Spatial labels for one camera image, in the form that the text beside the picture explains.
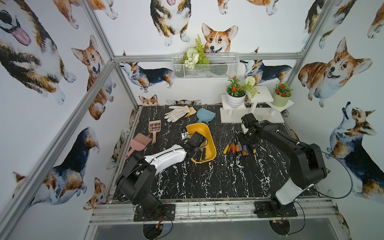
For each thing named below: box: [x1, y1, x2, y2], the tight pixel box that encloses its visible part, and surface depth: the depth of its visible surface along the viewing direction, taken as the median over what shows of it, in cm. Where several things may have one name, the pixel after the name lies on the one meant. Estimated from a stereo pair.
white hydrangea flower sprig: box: [243, 76, 258, 99], surface depth 92 cm
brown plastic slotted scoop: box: [148, 119, 162, 144], surface depth 111 cm
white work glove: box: [164, 105, 190, 123], surface depth 116 cm
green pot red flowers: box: [271, 81, 294, 108], surface depth 95 cm
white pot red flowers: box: [226, 76, 248, 109], surface depth 91 cm
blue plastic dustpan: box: [196, 108, 216, 123], surface depth 116 cm
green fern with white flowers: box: [180, 34, 210, 69], surface depth 82 cm
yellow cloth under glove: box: [184, 105, 197, 118], surface depth 119 cm
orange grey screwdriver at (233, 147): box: [230, 143, 236, 154], surface depth 96 cm
